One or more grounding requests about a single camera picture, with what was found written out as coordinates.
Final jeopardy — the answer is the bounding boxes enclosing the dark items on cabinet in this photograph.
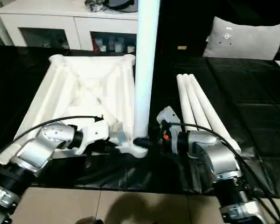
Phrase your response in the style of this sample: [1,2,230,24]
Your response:
[86,0,139,13]

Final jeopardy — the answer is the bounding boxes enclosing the grey cushion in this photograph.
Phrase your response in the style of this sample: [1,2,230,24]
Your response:
[204,16,280,60]

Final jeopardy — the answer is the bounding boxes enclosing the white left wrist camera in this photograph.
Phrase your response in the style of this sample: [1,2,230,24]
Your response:
[78,119,111,155]

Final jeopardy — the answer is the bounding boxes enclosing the white plastic table top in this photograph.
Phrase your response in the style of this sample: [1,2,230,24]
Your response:
[0,54,150,165]

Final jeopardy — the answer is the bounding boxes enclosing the black table mat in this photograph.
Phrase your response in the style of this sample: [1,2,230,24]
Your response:
[0,46,280,199]

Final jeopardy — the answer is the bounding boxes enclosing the white glass-door cabinet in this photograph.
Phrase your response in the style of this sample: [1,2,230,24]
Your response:
[0,0,141,52]

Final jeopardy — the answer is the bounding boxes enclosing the white plastic table leg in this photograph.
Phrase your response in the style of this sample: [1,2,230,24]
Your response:
[188,74,242,155]
[132,0,161,140]
[176,74,196,132]
[182,74,213,132]

